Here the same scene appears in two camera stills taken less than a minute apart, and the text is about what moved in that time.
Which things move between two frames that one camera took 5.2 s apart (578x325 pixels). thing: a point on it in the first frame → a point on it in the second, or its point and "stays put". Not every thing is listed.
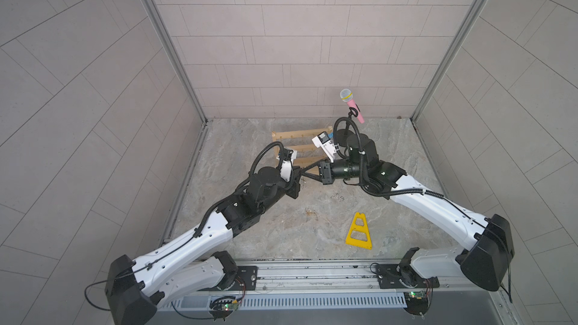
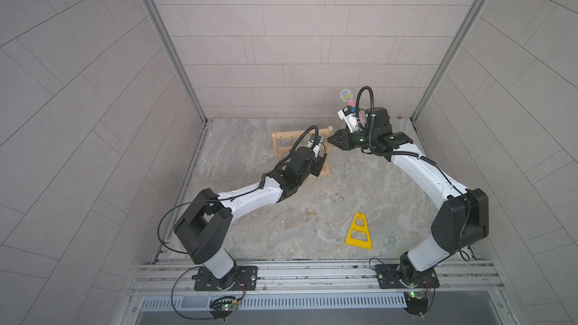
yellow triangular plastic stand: (348, 241) stays put
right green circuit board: (417, 302) stays put
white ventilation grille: (201, 302) stays put
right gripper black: (304, 171) → (348, 139)
